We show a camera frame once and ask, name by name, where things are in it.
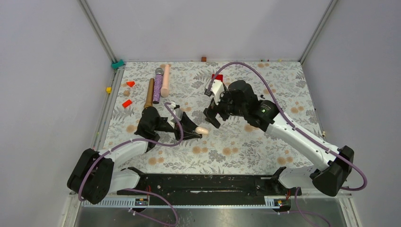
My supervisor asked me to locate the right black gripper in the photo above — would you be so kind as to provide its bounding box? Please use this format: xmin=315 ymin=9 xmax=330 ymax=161
xmin=204 ymin=87 xmax=247 ymax=129

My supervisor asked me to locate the beige earbud charging case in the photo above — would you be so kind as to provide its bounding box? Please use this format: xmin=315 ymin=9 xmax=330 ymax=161
xmin=195 ymin=127 xmax=209 ymax=135

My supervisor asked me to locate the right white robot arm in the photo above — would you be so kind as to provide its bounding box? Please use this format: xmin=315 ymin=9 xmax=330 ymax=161
xmin=203 ymin=80 xmax=354 ymax=197

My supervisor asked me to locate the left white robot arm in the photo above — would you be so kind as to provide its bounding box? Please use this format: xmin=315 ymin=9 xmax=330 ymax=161
xmin=67 ymin=103 xmax=209 ymax=204

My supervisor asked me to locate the red small box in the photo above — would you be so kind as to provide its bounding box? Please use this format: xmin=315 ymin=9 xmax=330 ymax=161
xmin=211 ymin=74 xmax=223 ymax=82

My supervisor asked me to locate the floral patterned table mat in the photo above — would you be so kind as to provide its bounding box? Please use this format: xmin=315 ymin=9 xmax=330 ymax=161
xmin=120 ymin=61 xmax=322 ymax=175

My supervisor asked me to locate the pink microphone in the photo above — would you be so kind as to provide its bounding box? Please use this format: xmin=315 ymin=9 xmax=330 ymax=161
xmin=160 ymin=64 xmax=171 ymax=97

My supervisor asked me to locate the brown microphone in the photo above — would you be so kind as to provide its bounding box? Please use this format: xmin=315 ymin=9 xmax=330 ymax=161
xmin=144 ymin=78 xmax=155 ymax=108

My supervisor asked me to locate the purple glitter microphone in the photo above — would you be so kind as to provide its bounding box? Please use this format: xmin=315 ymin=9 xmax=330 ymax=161
xmin=153 ymin=68 xmax=164 ymax=104

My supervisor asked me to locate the red flat block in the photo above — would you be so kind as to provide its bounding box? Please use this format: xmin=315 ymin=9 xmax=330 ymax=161
xmin=122 ymin=100 xmax=132 ymax=108

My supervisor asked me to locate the red triangular block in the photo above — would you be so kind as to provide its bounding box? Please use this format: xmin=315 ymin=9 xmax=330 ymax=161
xmin=126 ymin=81 xmax=135 ymax=87

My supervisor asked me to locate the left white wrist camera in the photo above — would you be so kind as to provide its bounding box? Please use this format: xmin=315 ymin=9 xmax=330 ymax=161
xmin=169 ymin=105 xmax=183 ymax=122

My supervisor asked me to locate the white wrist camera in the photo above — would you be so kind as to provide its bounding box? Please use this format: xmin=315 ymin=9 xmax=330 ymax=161
xmin=169 ymin=105 xmax=183 ymax=122
xmin=204 ymin=79 xmax=226 ymax=105

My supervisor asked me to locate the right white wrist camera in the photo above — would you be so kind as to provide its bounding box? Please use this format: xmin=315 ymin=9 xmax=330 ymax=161
xmin=204 ymin=79 xmax=226 ymax=105

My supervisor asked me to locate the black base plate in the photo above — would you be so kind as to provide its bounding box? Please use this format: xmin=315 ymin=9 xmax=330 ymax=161
xmin=135 ymin=174 xmax=302 ymax=204

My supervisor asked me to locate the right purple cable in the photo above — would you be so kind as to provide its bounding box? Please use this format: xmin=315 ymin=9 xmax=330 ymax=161
xmin=205 ymin=61 xmax=368 ymax=227

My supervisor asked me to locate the slotted cable duct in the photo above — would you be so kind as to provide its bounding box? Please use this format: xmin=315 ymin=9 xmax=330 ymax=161
xmin=81 ymin=196 xmax=284 ymax=209

